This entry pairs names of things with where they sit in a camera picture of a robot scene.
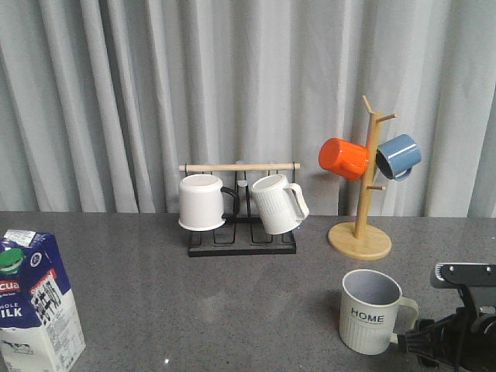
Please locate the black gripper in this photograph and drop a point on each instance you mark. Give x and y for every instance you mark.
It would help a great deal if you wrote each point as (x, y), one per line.
(456, 341)

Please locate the cream HOME mug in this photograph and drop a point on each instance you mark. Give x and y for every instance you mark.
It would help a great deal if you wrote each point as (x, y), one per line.
(368, 311)

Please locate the blue white milk carton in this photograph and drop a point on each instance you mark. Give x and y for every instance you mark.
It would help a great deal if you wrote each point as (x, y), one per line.
(40, 327)

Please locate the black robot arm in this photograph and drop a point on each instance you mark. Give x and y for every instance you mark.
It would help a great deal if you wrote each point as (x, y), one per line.
(475, 283)

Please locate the wooden mug tree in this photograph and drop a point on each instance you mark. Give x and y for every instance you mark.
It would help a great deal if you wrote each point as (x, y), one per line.
(359, 239)

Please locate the blue mug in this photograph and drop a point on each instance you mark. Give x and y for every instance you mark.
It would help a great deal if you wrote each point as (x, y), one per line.
(396, 157)

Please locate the orange mug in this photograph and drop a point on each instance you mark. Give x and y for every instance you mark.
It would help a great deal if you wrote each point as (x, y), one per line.
(344, 158)

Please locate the white ribbed mug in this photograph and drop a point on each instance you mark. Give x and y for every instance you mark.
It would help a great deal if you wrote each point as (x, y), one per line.
(281, 204)

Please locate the black metal mug rack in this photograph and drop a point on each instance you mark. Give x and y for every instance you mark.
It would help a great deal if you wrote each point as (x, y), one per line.
(242, 234)

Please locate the grey curtain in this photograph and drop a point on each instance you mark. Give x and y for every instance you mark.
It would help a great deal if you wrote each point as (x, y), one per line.
(102, 101)

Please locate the white mug black handle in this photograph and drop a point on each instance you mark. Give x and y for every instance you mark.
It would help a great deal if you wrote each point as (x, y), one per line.
(202, 203)

